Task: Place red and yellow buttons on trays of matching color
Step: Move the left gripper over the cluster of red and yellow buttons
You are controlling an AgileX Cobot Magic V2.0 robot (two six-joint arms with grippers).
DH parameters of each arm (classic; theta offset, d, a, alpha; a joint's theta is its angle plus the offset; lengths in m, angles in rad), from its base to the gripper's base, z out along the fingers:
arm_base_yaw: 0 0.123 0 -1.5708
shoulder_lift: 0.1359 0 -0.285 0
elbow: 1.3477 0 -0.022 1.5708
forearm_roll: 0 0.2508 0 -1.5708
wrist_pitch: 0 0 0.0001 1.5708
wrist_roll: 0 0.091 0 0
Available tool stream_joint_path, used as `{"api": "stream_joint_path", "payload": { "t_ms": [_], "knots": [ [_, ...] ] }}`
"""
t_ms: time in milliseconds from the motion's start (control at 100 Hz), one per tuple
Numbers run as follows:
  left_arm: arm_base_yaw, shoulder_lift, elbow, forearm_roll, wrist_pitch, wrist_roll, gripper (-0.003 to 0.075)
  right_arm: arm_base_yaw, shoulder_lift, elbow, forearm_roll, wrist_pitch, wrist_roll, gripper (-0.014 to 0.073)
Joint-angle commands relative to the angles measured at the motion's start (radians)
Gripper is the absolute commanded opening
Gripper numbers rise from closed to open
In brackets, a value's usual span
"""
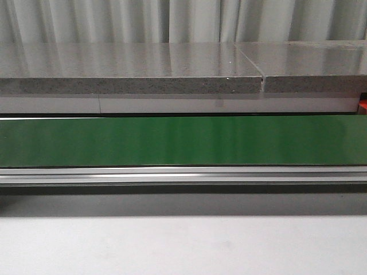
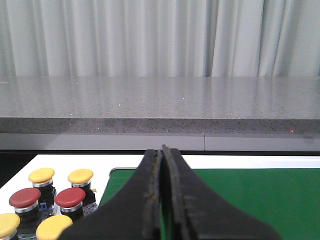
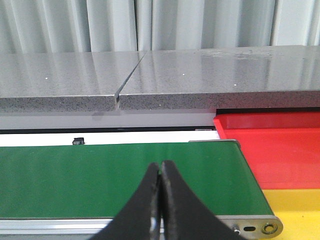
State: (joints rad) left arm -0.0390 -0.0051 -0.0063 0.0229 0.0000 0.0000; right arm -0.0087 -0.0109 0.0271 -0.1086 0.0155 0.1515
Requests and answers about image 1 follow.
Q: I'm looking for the green conveyor belt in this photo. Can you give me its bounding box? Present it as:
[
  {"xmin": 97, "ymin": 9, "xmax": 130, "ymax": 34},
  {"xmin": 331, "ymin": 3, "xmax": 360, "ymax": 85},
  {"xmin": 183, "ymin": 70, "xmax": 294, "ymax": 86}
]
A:
[{"xmin": 1, "ymin": 115, "xmax": 366, "ymax": 167}]

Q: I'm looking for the grey stone counter slab left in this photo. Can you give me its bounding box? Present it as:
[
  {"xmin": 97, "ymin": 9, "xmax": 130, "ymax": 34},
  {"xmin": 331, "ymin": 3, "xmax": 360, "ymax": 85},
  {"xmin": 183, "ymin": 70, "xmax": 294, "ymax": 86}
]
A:
[{"xmin": 1, "ymin": 43, "xmax": 261, "ymax": 95}]

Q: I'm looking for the white cabinet panel under counter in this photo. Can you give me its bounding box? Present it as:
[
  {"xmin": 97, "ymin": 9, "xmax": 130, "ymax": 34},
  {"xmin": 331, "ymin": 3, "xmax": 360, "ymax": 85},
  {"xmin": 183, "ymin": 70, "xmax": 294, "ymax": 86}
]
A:
[{"xmin": 1, "ymin": 92, "xmax": 361, "ymax": 115}]

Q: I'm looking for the red plastic tray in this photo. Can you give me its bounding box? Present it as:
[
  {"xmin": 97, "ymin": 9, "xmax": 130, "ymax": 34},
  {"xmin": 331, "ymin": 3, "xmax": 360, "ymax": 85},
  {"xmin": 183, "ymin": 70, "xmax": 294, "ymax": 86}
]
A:
[{"xmin": 357, "ymin": 99, "xmax": 367, "ymax": 115}]

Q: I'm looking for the white pleated curtain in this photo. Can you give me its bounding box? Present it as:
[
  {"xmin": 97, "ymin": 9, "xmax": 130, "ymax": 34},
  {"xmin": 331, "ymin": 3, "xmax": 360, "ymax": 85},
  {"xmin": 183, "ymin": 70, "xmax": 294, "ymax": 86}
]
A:
[{"xmin": 1, "ymin": 1, "xmax": 366, "ymax": 44}]

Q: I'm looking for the aluminium conveyor side rail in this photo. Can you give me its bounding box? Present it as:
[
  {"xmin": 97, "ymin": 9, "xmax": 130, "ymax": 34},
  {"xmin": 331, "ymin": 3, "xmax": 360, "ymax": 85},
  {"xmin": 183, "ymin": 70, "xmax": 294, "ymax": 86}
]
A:
[{"xmin": 1, "ymin": 166, "xmax": 366, "ymax": 187}]

